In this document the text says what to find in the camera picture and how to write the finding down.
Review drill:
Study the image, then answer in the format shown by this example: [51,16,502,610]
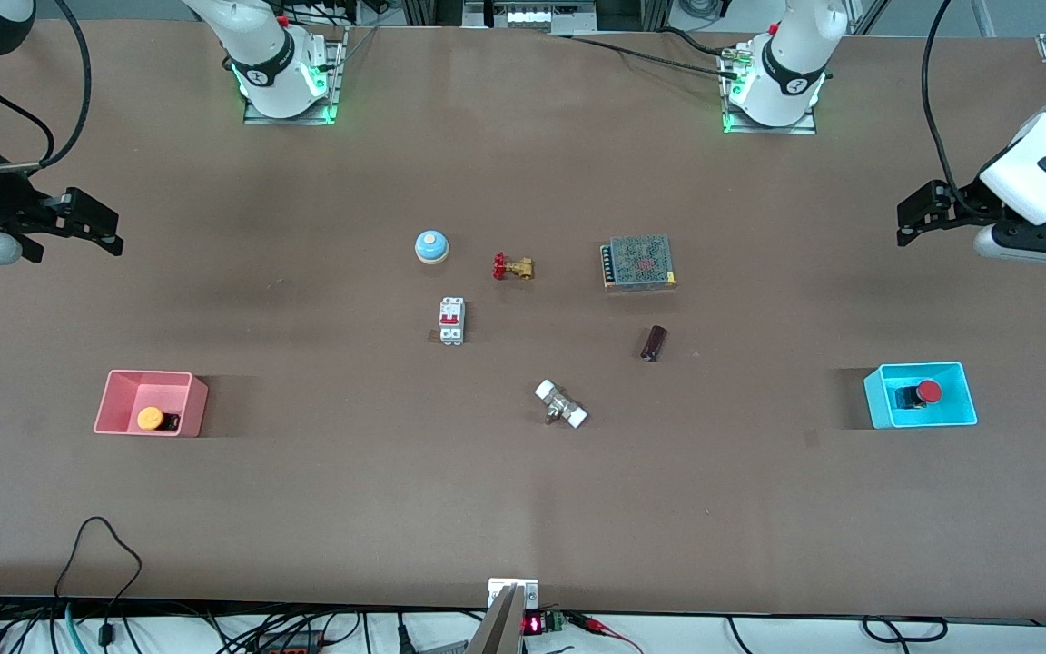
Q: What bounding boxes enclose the white red circuit breaker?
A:
[438,297,467,346]

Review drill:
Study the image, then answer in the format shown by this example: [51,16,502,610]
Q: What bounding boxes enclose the pink plastic box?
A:
[93,369,209,438]

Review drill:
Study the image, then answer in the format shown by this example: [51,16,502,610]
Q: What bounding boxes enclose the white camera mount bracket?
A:
[488,578,540,610]

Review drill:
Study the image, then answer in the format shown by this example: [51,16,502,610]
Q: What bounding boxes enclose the cyan plastic box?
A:
[863,362,979,430]

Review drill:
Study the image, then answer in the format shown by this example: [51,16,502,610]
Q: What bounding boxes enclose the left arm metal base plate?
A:
[721,44,820,136]

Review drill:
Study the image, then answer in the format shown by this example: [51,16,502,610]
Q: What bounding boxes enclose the metal fitting white caps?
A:
[534,380,589,431]

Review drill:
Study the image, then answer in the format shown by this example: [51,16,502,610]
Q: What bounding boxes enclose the metal mesh power supply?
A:
[600,235,677,292]

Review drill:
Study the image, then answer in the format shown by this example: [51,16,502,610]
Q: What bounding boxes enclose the red clip lead cable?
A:
[567,612,644,654]

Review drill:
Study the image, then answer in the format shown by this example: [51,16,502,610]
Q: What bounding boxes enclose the thin black looped cable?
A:
[53,516,144,648]

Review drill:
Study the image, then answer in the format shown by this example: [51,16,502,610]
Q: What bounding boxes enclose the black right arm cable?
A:
[0,0,94,173]

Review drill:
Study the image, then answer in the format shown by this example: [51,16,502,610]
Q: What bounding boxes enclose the black coiled cable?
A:
[862,615,950,645]

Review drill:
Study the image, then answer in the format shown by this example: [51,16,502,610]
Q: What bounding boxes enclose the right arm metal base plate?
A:
[242,25,349,126]

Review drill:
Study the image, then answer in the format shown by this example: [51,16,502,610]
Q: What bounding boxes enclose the red push button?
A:
[894,379,944,411]

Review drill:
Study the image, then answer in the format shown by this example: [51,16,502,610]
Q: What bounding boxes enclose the silver lit device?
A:
[463,0,598,35]

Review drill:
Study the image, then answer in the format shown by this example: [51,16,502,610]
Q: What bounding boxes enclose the grey metal bar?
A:
[466,584,527,654]

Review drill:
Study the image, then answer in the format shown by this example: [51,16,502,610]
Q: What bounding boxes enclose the black orange power strip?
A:
[253,629,326,654]

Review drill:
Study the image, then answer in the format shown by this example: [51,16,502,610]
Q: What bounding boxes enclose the black cable to arm base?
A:
[567,27,742,78]

